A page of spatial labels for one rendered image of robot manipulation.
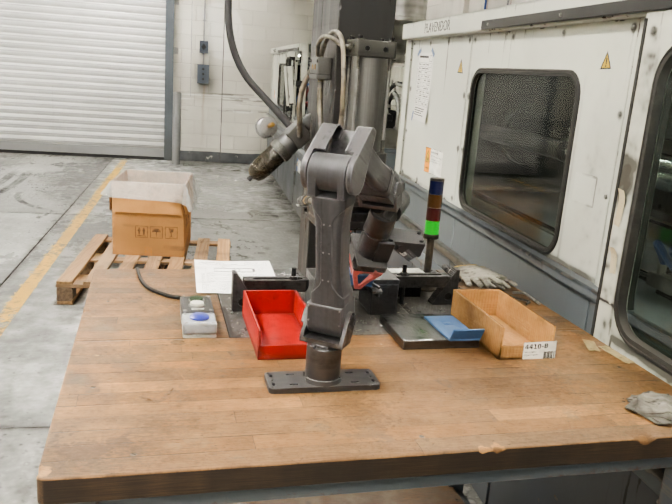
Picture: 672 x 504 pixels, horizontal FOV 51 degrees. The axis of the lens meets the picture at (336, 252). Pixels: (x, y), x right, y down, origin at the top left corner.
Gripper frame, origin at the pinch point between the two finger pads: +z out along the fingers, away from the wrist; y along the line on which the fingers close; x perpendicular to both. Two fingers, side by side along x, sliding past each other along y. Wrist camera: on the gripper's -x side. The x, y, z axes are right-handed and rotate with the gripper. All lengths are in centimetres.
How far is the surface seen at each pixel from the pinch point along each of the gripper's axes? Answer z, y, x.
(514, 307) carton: -1.0, -5.1, -36.5
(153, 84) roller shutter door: 440, 818, 42
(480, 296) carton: 3.3, 1.8, -32.0
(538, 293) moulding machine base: 20, 22, -64
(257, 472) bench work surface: -13, -54, 28
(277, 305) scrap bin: 11.4, 1.5, 15.2
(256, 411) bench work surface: -6.9, -39.6, 25.8
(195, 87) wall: 436, 822, -17
